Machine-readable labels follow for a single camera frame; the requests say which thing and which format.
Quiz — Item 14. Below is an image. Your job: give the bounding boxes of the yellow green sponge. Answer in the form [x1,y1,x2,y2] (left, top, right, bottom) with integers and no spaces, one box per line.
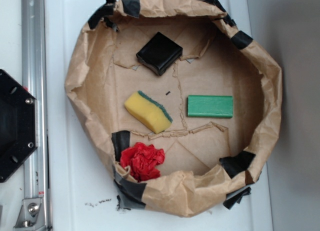
[124,90,173,134]

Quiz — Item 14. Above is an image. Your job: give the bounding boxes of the brown paper bag bin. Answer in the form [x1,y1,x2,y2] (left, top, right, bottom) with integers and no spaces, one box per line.
[65,0,283,217]

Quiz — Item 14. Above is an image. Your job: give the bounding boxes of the aluminium frame rail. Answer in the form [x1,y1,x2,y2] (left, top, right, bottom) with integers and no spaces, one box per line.
[20,0,49,199]

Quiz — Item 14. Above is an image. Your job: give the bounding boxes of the metal corner bracket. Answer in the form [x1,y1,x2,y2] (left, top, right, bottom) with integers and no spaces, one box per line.
[12,197,48,231]

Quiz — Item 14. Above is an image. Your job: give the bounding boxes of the green rectangular block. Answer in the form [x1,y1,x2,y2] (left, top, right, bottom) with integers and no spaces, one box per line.
[187,95,234,119]

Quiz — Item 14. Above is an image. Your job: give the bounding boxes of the black box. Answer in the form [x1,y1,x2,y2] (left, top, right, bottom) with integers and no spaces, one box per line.
[136,32,183,76]

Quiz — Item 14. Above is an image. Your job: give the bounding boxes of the crumpled red paper ball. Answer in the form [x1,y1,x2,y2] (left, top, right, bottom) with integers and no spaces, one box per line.
[119,142,165,182]

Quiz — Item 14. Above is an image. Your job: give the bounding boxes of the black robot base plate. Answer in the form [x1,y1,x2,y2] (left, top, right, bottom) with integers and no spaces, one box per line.
[0,69,37,183]

